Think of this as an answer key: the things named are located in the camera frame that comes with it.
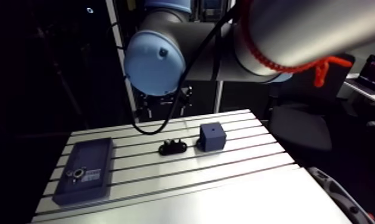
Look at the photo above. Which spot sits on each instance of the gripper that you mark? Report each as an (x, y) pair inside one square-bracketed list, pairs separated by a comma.
[(165, 104)]

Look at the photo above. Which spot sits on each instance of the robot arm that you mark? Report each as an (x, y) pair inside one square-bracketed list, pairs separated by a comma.
[(268, 34)]

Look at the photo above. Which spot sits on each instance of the black oval holder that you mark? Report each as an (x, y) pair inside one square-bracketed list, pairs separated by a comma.
[(172, 148)]

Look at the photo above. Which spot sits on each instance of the dark blue-grey block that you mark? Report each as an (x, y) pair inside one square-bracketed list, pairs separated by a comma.
[(213, 137)]

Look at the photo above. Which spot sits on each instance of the dark blue-grey tray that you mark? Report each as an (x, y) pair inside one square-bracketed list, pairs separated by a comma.
[(84, 175)]

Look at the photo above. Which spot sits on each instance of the black office chair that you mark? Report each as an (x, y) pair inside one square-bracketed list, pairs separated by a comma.
[(300, 125)]

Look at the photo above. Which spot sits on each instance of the pale holed strip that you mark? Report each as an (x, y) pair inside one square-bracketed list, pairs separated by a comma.
[(340, 197)]

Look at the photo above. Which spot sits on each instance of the white desk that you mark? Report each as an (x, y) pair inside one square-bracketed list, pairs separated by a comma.
[(372, 95)]

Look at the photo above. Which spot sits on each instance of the white post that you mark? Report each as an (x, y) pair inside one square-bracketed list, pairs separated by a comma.
[(120, 47)]

